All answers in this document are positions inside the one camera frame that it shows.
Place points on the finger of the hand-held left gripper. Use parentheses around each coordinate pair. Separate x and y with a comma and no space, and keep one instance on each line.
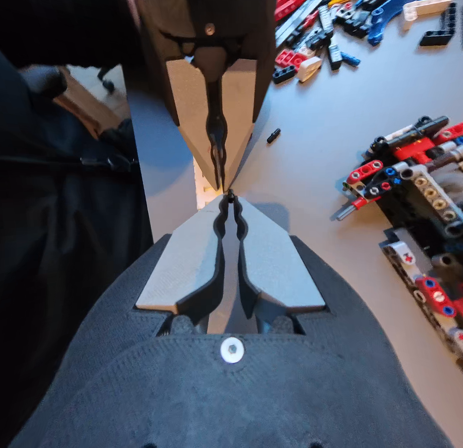
(240,104)
(190,104)

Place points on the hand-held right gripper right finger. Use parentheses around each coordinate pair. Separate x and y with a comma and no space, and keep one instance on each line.
(278,271)

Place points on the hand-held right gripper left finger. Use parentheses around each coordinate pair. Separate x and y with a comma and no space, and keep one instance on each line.
(184,271)

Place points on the small black connector pin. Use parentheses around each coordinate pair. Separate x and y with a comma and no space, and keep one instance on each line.
(274,135)
(230,196)

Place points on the white long toy panel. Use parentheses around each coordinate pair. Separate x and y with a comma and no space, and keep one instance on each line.
(200,202)

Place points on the pile of mixed toy bricks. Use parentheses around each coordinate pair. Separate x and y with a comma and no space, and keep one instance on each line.
(307,28)

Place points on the person's left forearm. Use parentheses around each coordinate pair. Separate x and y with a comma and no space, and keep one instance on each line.
(72,21)

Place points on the grey desk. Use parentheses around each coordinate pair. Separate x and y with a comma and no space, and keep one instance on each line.
(325,111)

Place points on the partly built toy car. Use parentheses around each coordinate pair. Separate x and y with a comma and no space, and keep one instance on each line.
(416,202)

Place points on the blue curved toy panel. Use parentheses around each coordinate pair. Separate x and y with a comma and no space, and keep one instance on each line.
(390,18)

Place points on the black angled toy beam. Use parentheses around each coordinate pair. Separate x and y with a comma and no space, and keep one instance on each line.
(441,32)

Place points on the white angled toy beam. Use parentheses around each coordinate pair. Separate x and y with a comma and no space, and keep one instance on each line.
(430,5)

